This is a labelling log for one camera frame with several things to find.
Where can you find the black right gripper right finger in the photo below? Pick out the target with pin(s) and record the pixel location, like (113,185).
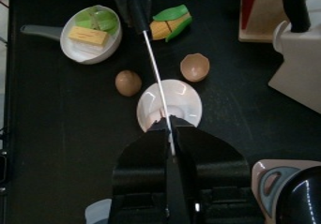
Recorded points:
(217,171)

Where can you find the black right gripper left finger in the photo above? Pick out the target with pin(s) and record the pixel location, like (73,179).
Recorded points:
(139,171)

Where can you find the brown toy egg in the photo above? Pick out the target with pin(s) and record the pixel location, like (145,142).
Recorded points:
(127,83)

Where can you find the pink tray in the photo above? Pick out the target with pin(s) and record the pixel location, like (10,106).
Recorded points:
(260,171)

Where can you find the translucent white plastic cup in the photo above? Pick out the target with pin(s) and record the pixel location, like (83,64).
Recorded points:
(98,212)

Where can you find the shiny black round object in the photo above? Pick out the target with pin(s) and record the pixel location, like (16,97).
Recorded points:
(303,196)

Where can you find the white oval bowl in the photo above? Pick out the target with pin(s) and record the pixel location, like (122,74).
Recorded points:
(184,93)

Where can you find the brown eggshell half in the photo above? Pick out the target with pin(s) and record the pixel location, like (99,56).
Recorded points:
(194,68)

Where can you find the yellow toy butter block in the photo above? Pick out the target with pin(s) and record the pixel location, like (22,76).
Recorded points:
(89,35)

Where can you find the toy corn green leaves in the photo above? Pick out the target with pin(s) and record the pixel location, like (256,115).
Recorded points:
(168,26)

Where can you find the green toy vegetable piece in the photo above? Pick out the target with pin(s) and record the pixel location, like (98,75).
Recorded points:
(85,19)
(106,21)

